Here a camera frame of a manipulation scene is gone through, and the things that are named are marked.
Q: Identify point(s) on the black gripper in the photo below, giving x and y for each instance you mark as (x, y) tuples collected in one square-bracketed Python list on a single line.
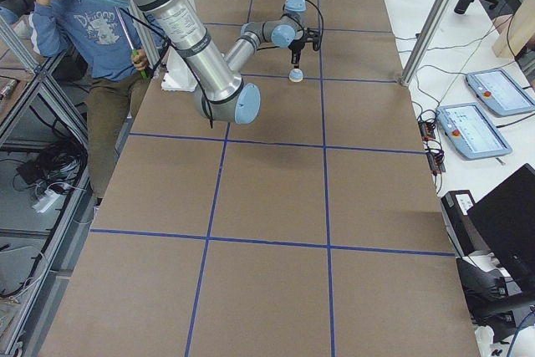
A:
[(296, 46)]

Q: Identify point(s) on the black box top right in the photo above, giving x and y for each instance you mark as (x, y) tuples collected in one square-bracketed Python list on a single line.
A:
[(455, 205)]

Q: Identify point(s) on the seated person blue hoodie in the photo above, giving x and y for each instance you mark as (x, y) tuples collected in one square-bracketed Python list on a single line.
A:
[(105, 41)]

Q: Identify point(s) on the far blue teach pendant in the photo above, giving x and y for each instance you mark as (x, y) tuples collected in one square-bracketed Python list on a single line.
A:
[(499, 92)]

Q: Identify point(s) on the black monitor arm base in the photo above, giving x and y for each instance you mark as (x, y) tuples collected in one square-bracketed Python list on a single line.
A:
[(494, 300)]

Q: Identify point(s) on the blue teach pendant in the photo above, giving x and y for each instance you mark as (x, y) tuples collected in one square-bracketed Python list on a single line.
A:
[(499, 92), (471, 132)]

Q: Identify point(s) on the wooden board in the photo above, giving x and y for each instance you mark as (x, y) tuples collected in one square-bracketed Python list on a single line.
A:
[(516, 31)]

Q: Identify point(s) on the green pen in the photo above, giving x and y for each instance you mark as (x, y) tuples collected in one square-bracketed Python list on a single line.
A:
[(140, 61)]

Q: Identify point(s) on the orange black cable hub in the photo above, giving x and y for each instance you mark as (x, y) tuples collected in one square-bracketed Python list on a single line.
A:
[(433, 148)]

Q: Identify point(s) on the white power strip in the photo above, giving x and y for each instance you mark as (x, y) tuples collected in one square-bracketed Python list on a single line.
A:
[(48, 198)]

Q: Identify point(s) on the aluminium frame side table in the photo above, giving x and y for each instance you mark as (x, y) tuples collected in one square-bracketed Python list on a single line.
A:
[(43, 136)]

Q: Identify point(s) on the grey aluminium frame post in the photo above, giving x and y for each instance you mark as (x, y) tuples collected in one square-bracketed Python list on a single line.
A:
[(427, 33)]

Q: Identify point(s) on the black monitor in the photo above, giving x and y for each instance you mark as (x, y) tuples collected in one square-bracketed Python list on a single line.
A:
[(504, 218)]

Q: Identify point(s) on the light blue call bell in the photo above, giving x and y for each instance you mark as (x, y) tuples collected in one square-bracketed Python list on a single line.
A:
[(295, 75)]

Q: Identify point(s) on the near blue teach pendant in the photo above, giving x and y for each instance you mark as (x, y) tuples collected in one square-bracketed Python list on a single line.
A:
[(471, 132)]

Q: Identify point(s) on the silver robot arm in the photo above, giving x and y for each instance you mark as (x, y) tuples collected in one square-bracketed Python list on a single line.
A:
[(221, 94)]

